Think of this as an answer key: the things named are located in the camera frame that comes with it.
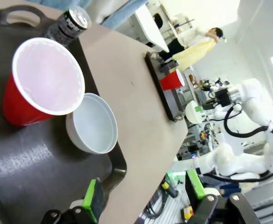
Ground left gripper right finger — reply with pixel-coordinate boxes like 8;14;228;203
184;169;261;224

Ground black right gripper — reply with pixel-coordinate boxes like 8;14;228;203
194;89;232;118

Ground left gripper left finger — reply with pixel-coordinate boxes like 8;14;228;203
40;178;105;224

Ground bright white bowl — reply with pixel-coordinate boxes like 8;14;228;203
185;100;204;125

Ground red plastic cup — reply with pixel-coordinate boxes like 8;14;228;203
159;68;185;91
2;37;86;128

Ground greyish white bowl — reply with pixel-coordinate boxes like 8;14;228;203
65;92;119;155

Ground small yellow box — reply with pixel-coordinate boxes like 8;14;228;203
181;206;195;220

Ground brown plastic tray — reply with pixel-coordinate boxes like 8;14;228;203
0;5;128;224
144;51;184;122

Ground bystander in pale yellow shirt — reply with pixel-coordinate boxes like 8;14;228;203
159;27;224;72

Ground white background table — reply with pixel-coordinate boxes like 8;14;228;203
133;0;170;54

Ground black cables under table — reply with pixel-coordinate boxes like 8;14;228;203
143;185;179;220

